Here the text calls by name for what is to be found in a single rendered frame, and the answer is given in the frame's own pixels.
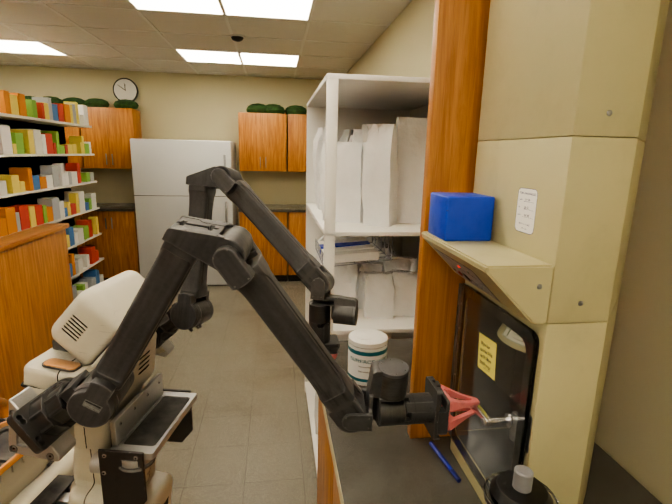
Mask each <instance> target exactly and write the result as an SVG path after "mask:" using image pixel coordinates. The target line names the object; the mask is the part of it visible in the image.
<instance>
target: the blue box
mask: <svg viewBox="0 0 672 504"><path fill-rule="evenodd" d="M494 204H495V197H492V196H487V195H482V194H477V193H458V192H432V193H431V198H430V212H429V227H428V232H429V233H430V234H432V235H434V236H436V237H438V238H440V239H442V240H444V241H490V240H491V234H492V224H493V214H494Z"/></svg>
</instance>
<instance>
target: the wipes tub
mask: <svg viewBox="0 0 672 504"><path fill-rule="evenodd" d="M387 344H388V336H387V335H386V334H385V333H383V332H381V331H378V330H374V329H358V330H354V331H352V332H351V333H350V334H349V339H348V375H349V377H350V378H351V379H354V380H355V382H356V383H357V384H358V385H362V386H367V380H368V377H369V372H370V366H371V363H372V362H373V361H381V360H383V359H385V358H387Z"/></svg>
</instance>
